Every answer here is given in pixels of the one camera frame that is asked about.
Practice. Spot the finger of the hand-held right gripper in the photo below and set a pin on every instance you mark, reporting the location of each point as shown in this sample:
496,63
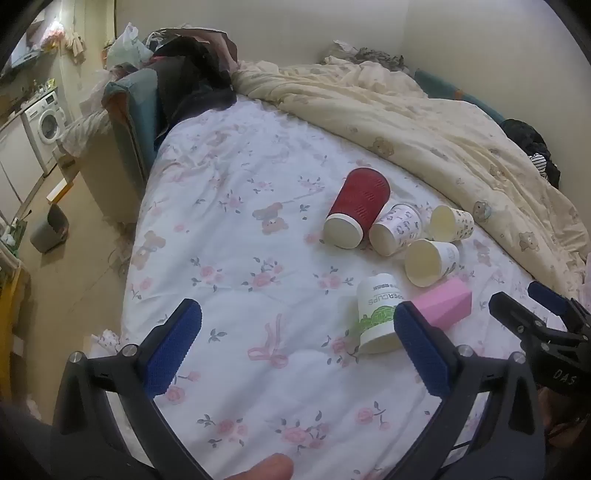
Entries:
548,297
519,318

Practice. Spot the white cabinet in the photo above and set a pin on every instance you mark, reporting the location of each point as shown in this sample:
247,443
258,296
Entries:
16,166

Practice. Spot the teal bed headboard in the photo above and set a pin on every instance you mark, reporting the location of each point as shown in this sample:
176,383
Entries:
131,110

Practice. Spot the red ribbed paper cup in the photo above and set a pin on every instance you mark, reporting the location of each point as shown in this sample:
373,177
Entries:
356,203

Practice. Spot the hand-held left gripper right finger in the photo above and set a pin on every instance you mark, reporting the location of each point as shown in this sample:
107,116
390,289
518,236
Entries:
422,350

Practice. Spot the white plastic bag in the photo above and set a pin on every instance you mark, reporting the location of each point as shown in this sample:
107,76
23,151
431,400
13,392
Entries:
127,46

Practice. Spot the white cup with green pattern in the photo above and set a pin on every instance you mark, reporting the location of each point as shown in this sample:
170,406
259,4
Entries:
431,263

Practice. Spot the pile of dark clothes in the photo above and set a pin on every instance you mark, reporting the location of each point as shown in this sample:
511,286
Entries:
194,78

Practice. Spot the white cup with green print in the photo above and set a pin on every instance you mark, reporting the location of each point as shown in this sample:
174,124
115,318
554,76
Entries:
378,314

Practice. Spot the person's left hand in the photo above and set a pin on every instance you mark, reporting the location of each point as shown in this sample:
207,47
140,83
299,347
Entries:
258,467

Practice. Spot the pink rectangular block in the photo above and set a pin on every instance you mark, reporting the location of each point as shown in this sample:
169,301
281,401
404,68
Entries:
444,302

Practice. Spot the teal pillow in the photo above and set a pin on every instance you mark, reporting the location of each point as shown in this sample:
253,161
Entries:
450,85

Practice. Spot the cardboard box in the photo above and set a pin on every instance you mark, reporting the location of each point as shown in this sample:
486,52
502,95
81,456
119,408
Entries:
64,177

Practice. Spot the cream bear-print blanket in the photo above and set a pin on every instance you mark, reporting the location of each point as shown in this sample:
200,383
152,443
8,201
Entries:
415,124

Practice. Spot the grey patterned cloth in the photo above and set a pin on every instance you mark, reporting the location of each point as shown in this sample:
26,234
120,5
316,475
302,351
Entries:
369,53

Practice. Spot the white cup with small dots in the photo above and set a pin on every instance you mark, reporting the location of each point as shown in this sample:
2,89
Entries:
453,224

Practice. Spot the floral white bed sheet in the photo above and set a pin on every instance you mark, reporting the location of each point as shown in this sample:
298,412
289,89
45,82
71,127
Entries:
240,240

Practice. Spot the grey trash bin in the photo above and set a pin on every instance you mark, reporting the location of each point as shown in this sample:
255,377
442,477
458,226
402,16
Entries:
50,228

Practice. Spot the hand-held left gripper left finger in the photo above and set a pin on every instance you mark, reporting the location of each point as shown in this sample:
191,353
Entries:
173,346

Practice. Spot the white washing machine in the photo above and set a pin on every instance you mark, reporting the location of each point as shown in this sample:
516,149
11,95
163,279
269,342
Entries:
46,122

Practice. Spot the dark striped clothing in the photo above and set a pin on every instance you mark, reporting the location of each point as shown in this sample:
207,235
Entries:
533,145

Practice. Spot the white cup with purple print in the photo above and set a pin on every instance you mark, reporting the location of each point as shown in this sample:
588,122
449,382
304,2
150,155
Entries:
396,228

